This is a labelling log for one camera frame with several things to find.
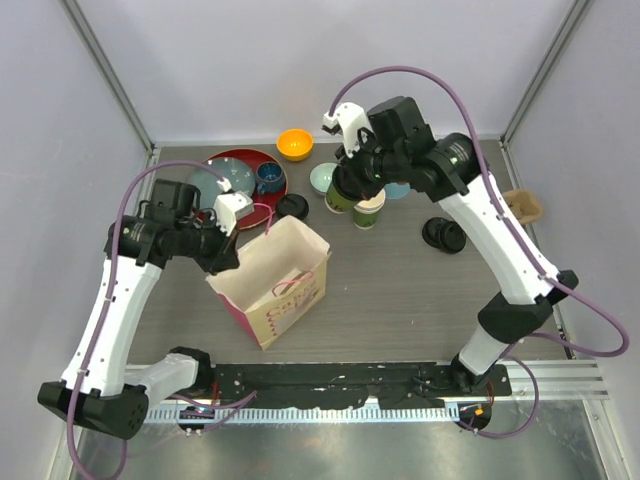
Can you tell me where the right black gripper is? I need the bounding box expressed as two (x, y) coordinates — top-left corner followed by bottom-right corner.
(334, 131), (406, 202)

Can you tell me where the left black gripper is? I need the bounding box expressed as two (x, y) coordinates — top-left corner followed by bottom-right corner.
(176, 210), (241, 276)

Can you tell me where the green paper cup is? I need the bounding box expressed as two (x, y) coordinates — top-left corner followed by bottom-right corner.
(324, 180), (357, 214)

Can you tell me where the black coffee cup lid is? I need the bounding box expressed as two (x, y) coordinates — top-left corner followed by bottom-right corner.
(275, 193), (309, 221)

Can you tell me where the pink paper bag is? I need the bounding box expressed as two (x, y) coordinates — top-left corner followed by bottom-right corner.
(206, 215), (331, 350)

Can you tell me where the stack of black lids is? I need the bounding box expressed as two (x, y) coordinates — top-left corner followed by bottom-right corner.
(421, 217), (467, 254)

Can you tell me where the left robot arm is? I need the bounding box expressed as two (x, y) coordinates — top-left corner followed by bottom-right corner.
(37, 180), (253, 440)

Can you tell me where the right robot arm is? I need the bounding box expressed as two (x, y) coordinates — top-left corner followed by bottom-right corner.
(322, 96), (578, 395)

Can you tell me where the light blue straw holder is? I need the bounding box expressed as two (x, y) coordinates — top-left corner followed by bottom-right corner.
(384, 183), (411, 200)

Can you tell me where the light green bowl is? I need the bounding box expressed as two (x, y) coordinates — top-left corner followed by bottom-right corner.
(309, 162), (337, 195)

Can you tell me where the red round tray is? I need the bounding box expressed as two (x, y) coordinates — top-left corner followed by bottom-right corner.
(205, 148), (288, 230)

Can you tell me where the orange bowl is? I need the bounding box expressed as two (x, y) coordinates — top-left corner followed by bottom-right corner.
(276, 128), (314, 162)

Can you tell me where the large blue-grey plate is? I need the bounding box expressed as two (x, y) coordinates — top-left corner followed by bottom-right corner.
(187, 157), (256, 208)

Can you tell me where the dark blue ceramic cup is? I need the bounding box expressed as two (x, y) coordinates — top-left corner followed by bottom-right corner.
(255, 162), (286, 195)

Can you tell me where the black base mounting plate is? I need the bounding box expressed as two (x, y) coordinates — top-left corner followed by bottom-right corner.
(154, 360), (512, 409)

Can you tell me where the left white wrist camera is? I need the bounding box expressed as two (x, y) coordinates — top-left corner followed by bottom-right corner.
(213, 178), (254, 237)

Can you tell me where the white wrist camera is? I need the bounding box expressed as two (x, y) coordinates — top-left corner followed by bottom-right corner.
(213, 178), (254, 237)
(322, 102), (373, 163)

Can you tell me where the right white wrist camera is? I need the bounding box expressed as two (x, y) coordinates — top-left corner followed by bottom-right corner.
(322, 102), (373, 163)

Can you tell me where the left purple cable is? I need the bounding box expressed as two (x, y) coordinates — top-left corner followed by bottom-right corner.
(67, 160), (259, 480)

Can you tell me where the aluminium front rail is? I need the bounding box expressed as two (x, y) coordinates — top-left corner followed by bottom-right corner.
(62, 359), (611, 426)

